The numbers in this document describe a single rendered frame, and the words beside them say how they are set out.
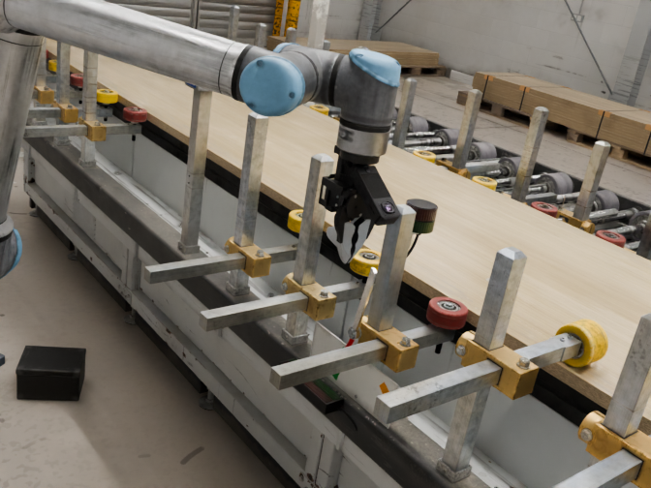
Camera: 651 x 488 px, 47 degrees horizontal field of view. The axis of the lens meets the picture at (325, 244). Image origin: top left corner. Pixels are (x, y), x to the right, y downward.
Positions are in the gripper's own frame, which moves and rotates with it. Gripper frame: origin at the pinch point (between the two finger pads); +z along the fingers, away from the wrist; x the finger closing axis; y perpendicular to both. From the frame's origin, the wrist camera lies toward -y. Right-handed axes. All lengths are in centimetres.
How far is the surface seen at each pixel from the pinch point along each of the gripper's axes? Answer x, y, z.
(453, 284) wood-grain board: -32.2, 0.3, 11.1
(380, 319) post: -6.0, -5.0, 11.4
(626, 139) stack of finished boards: -582, 269, 81
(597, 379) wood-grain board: -29.0, -38.2, 11.1
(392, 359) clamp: -5.3, -11.0, 16.8
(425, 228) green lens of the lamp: -11.7, -6.4, -7.1
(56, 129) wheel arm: 5, 141, 16
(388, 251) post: -6.0, -3.7, -2.3
